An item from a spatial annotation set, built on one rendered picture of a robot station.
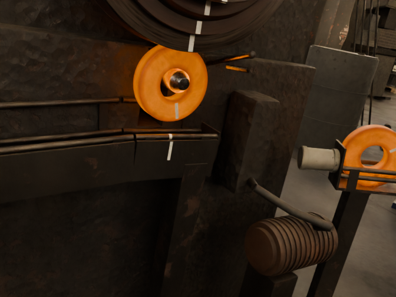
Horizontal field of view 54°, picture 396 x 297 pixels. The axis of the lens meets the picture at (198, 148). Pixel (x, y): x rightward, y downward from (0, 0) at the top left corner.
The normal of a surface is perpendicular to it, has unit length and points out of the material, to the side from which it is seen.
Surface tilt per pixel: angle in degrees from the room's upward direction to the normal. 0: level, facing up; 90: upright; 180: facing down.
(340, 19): 90
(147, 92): 90
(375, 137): 90
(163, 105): 90
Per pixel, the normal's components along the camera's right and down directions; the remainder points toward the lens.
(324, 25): -0.84, 0.03
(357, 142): -0.07, 0.32
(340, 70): -0.30, 0.26
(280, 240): 0.47, -0.47
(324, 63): -0.69, 0.11
